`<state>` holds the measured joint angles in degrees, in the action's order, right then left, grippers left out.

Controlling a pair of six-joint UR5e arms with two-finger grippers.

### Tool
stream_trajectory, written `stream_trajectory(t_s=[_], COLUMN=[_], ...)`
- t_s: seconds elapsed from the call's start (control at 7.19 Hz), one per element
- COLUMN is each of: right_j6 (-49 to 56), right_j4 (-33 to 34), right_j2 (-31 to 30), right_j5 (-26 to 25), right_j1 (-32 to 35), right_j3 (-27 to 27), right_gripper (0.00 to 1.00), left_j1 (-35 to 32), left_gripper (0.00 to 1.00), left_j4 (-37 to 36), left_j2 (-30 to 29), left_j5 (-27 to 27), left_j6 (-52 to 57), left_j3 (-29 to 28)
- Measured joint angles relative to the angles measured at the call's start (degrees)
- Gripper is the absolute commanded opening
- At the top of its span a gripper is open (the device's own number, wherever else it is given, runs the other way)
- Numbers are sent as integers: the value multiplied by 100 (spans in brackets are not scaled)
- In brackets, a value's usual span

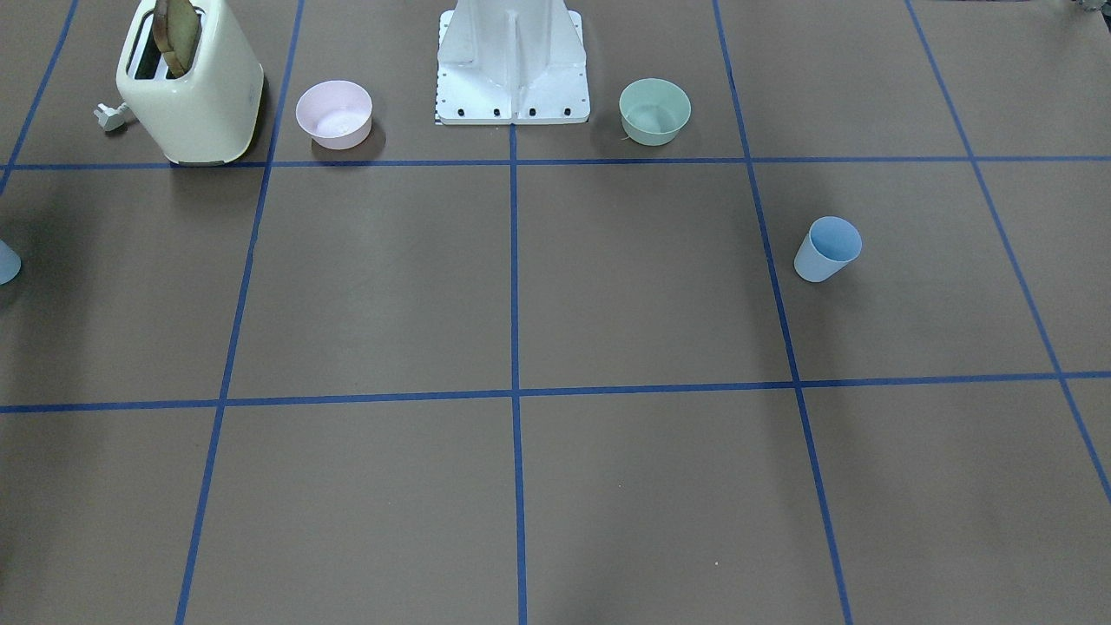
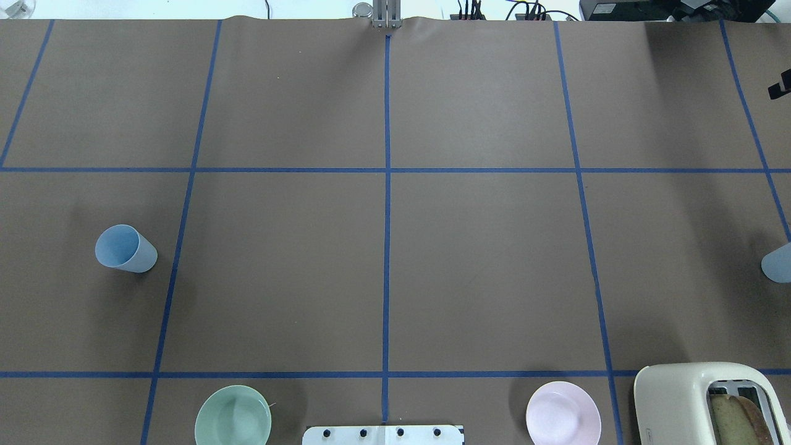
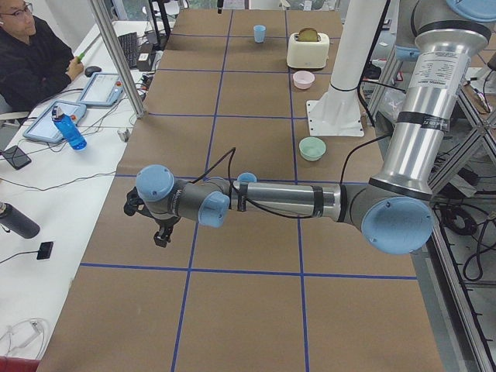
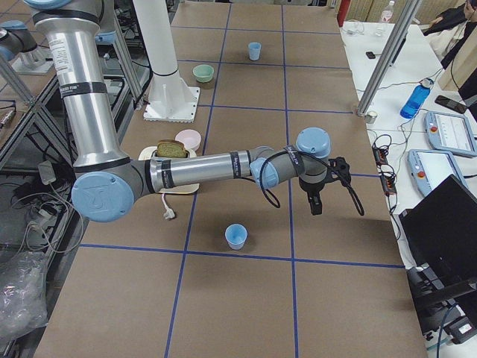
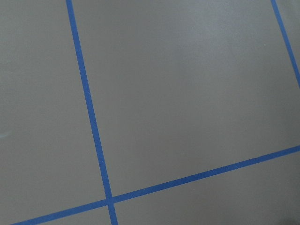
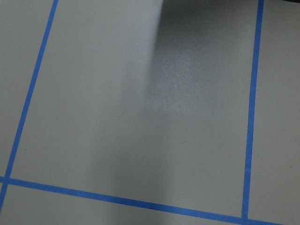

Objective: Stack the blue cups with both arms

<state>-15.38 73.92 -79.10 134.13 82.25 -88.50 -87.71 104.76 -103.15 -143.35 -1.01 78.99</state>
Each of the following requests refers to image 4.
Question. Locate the black smartphone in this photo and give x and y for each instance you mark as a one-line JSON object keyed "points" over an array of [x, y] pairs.
{"points": [[451, 104]]}

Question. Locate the blue water bottle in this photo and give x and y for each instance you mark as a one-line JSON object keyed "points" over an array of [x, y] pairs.
{"points": [[417, 98]]}

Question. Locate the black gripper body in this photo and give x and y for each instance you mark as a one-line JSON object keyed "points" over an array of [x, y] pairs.
{"points": [[311, 188]]}

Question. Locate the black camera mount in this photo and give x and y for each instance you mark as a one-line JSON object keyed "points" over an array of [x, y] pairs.
{"points": [[339, 170]]}

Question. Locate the cream toaster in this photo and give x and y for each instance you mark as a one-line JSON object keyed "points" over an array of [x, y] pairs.
{"points": [[158, 174]]}

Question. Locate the teach pendant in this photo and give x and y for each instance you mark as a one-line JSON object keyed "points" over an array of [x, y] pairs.
{"points": [[450, 132], [429, 168]]}

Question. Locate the green bowl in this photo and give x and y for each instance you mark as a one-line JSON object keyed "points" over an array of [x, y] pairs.
{"points": [[203, 73]]}

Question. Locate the bread slice in toaster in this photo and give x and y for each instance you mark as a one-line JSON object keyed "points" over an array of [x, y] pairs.
{"points": [[171, 148]]}

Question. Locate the lower teach pendant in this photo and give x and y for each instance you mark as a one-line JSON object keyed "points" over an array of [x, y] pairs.
{"points": [[429, 168]]}

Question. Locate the upper teach pendant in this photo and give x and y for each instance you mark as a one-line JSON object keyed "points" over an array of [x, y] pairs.
{"points": [[450, 132]]}

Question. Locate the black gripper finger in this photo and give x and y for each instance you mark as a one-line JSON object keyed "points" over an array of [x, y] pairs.
{"points": [[315, 203]]}

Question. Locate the aluminium frame post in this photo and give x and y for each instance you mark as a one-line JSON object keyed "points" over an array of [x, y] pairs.
{"points": [[395, 39]]}

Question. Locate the white power plug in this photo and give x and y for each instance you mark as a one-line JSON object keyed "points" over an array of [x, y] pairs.
{"points": [[169, 214]]}

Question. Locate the black laptop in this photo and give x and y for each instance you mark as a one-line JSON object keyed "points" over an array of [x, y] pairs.
{"points": [[441, 234]]}

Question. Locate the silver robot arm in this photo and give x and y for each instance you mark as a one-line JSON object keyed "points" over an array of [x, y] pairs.
{"points": [[20, 49], [108, 182]]}

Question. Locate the crumpled plastic bag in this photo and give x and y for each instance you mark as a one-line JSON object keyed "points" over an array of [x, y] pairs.
{"points": [[23, 300]]}

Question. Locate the small metal tin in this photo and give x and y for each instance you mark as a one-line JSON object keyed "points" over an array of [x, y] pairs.
{"points": [[371, 117]]}

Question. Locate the light blue cup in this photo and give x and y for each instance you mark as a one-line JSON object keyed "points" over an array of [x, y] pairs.
{"points": [[236, 236], [254, 50]]}

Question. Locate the black orange usb hub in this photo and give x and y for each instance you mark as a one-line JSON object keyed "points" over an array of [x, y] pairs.
{"points": [[386, 172]]}

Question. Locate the pink bowl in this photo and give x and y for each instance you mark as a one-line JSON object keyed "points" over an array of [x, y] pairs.
{"points": [[190, 138]]}

